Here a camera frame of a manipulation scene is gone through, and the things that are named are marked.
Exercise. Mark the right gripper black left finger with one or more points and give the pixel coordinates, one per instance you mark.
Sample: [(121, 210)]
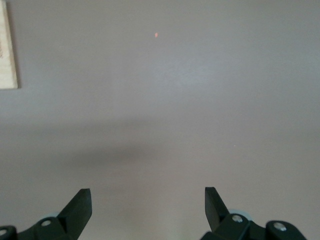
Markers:
[(75, 215)]

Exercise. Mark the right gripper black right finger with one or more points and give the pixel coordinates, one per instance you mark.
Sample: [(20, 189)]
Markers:
[(217, 215)]

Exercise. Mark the bamboo cutting board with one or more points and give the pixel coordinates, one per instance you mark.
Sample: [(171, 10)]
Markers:
[(7, 62)]

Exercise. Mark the tiny red speck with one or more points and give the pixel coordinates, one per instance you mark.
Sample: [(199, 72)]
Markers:
[(156, 35)]

